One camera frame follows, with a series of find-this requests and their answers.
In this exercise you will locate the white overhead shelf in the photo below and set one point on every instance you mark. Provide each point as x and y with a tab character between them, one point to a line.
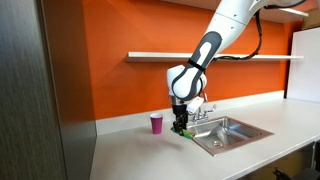
286	11

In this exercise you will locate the pink plastic cup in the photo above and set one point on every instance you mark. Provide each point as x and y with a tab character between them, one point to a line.
156	125

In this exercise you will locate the chrome faucet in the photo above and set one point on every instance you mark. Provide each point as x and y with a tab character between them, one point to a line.
203	115

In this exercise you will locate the white tall panel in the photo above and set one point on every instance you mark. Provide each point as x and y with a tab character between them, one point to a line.
305	66

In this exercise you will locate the white floating wall shelf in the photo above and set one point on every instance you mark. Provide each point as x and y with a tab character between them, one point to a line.
150	57

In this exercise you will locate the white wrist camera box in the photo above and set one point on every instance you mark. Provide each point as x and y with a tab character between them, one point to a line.
195	105

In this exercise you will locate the brown cardboard box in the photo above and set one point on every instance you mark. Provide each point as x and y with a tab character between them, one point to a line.
312	20

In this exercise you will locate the stainless steel sink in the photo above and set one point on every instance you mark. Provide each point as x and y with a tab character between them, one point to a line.
233	133

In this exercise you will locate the dark wood cabinet panel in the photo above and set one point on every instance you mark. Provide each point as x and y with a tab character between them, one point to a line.
30	100

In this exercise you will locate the green granola bar packet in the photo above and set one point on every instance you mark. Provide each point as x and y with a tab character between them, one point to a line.
188	134

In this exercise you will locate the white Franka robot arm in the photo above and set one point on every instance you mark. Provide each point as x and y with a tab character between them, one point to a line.
206	56

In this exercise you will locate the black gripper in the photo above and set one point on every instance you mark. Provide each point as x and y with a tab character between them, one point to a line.
179	112

